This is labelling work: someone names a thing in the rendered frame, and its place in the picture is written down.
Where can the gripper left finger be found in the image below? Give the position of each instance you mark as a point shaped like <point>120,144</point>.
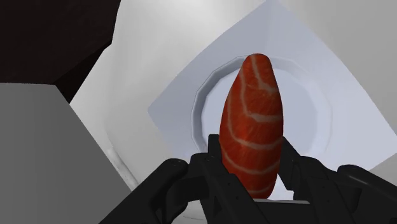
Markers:
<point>198,183</point>

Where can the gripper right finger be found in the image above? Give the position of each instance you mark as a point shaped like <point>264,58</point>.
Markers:
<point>325,186</point>

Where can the red salmon piece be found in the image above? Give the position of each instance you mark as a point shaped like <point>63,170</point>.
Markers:
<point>252,124</point>

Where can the white square plate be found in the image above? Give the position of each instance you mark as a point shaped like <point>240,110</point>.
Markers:
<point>313,102</point>

